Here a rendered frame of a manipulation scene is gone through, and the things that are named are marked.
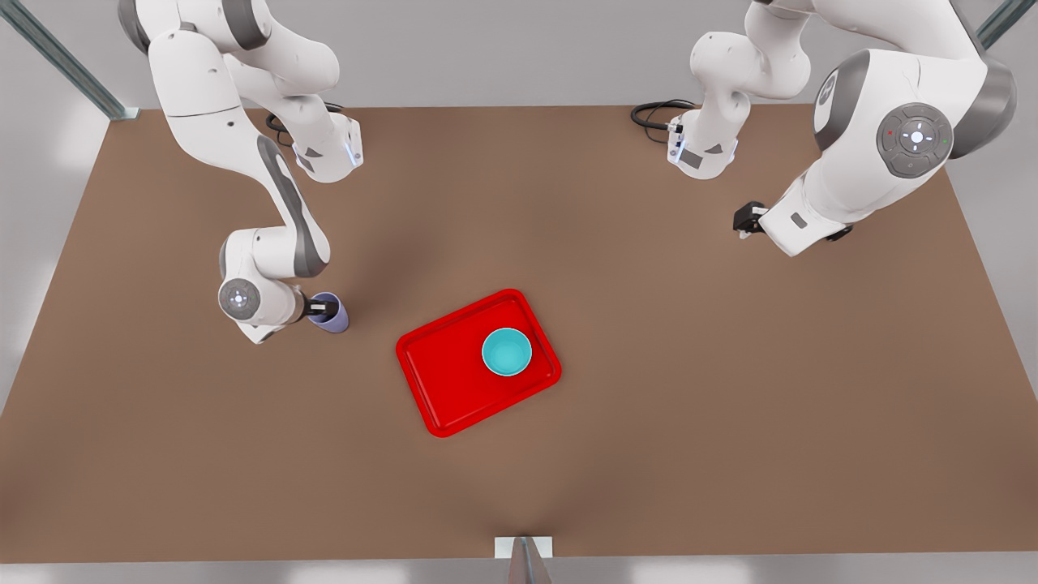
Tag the teal bowl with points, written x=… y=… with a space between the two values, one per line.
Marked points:
x=507 y=352

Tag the lavender cup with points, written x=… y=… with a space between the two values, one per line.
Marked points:
x=332 y=319

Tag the silver frame post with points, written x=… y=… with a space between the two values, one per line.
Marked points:
x=65 y=61
x=525 y=560
x=1004 y=20

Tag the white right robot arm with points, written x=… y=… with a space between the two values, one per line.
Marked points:
x=203 y=105

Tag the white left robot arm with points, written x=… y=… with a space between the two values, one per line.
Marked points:
x=876 y=154

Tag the red tray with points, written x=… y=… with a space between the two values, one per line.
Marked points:
x=454 y=381

